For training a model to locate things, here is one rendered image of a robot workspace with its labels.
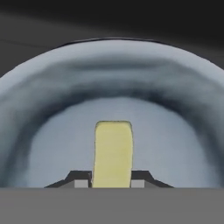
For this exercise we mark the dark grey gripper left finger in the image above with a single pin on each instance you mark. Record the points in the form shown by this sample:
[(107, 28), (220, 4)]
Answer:
[(76, 176)]

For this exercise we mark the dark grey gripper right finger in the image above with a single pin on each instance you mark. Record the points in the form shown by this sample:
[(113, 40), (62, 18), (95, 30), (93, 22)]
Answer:
[(143, 176)]

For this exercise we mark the yellow butter stick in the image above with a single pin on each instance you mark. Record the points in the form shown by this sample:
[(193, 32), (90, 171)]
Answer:
[(113, 154)]

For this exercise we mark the grey metal pan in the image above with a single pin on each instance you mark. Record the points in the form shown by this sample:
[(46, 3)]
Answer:
[(110, 81)]

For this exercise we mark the black hob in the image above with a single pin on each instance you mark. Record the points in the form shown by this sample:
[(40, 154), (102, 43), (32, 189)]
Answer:
[(110, 20)]

